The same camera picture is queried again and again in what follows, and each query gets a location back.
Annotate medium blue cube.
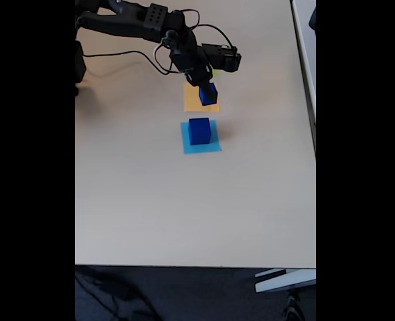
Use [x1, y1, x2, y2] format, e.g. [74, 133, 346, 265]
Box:
[199, 82, 219, 107]

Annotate orange paper square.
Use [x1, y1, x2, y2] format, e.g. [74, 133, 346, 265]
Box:
[183, 82, 220, 113]

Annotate light blue paper square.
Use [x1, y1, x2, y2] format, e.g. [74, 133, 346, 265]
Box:
[179, 120, 222, 155]

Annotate large blue cube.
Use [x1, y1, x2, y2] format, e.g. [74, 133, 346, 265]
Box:
[188, 117, 212, 134]

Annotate white side table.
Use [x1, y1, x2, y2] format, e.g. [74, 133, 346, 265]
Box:
[290, 0, 317, 154]

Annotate white table foot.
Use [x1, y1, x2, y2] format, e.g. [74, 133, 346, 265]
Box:
[254, 267, 317, 294]

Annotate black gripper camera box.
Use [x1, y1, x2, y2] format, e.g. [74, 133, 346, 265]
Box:
[202, 43, 242, 74]

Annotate black camera cable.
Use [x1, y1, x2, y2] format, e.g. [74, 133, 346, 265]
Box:
[82, 9, 238, 76]

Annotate black floor cable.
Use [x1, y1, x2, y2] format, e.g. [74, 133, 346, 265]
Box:
[75, 269, 158, 321]

